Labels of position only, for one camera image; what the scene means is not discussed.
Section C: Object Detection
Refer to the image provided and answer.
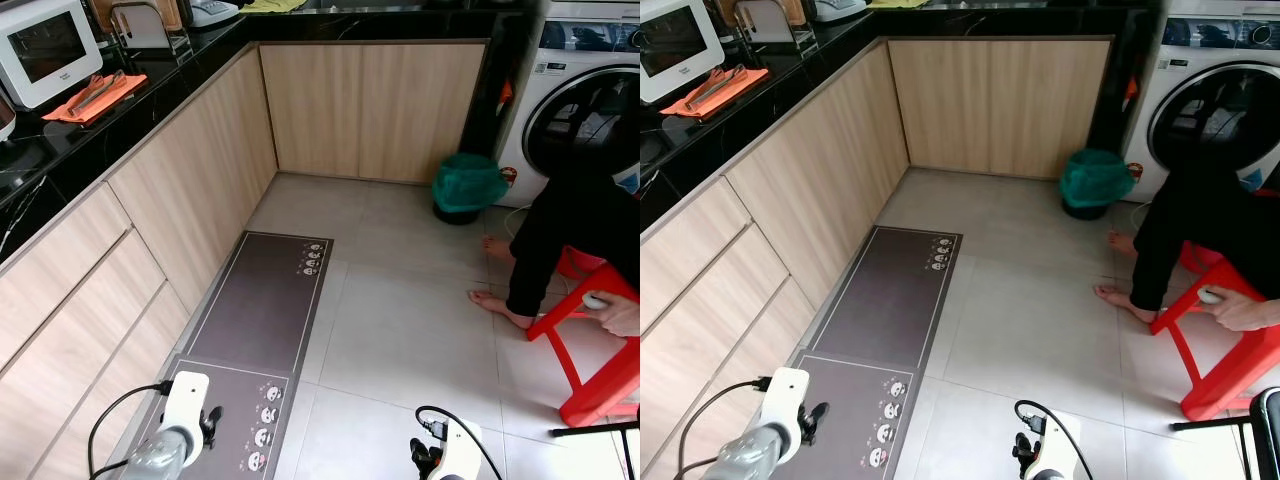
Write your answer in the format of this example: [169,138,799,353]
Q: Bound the metal kitchen tongs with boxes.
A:
[684,64,751,110]
[66,70,129,113]

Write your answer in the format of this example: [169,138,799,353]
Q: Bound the grey panda print floor mat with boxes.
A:
[118,353,301,480]
[745,350,926,480]
[184,231,334,377]
[808,226,963,373]

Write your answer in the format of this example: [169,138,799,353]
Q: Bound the black metal stand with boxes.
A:
[1171,386,1280,480]
[549,420,641,480]

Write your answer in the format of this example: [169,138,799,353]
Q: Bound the red plastic stool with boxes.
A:
[526,245,641,429]
[1150,240,1280,422]

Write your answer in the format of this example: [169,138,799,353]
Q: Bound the person in black clothes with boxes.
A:
[1093,105,1280,333]
[467,105,641,339]

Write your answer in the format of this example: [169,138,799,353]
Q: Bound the bin with green bag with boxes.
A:
[431,152,510,227]
[1059,148,1137,221]

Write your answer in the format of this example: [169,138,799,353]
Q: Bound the orange mat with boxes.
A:
[42,73,148,126]
[660,66,771,121]

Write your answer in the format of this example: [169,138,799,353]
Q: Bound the wooden sink cabinet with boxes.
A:
[886,38,1114,181]
[258,42,489,187]

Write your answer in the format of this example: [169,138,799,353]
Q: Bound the cutting board rack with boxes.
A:
[735,0,813,56]
[108,0,193,63]

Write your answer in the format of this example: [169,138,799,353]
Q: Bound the white microwave oven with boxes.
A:
[640,0,725,104]
[0,0,104,110]

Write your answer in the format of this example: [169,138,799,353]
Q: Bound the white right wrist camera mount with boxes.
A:
[438,418,485,480]
[1035,412,1081,480]

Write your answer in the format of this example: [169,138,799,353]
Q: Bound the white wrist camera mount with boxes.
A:
[1035,412,1081,480]
[438,418,485,480]
[160,371,211,433]
[757,367,811,433]

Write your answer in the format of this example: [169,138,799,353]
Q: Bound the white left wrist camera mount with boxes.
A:
[757,367,811,433]
[160,371,211,433]

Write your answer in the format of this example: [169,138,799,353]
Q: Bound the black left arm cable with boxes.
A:
[87,380,176,480]
[676,375,773,480]

